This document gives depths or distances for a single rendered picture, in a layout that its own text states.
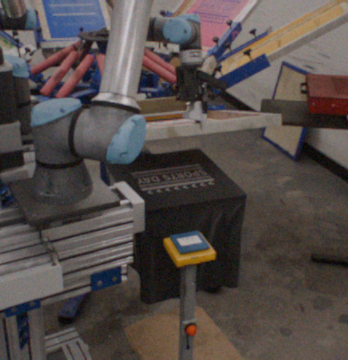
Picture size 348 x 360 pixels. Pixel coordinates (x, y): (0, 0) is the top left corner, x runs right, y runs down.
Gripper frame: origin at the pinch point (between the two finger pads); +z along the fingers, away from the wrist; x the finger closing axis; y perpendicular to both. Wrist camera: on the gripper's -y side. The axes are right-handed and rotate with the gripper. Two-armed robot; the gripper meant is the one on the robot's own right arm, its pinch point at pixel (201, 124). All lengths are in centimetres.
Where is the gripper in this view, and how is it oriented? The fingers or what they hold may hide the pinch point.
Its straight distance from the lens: 178.4
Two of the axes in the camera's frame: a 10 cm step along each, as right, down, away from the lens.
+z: 0.8, 9.8, 1.8
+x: 3.3, 1.4, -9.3
